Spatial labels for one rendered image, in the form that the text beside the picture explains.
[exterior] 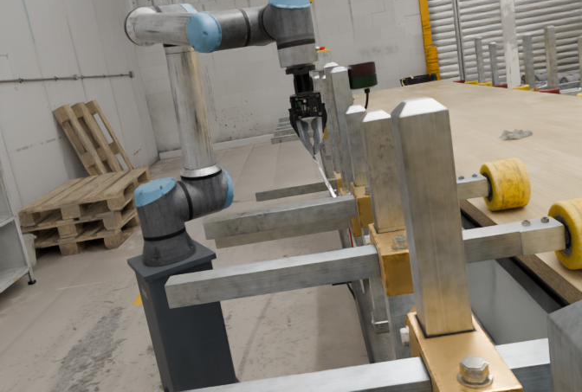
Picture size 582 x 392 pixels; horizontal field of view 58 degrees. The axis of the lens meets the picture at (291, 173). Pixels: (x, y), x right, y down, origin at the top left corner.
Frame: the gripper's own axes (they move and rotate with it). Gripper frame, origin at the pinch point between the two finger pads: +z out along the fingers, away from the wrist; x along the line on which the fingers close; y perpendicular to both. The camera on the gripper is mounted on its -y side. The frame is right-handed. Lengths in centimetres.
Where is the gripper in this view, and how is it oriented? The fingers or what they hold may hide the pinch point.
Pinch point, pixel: (313, 149)
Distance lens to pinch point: 129.1
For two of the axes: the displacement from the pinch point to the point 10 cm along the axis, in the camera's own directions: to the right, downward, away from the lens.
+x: 9.9, -1.6, -0.5
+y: -0.1, 2.0, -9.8
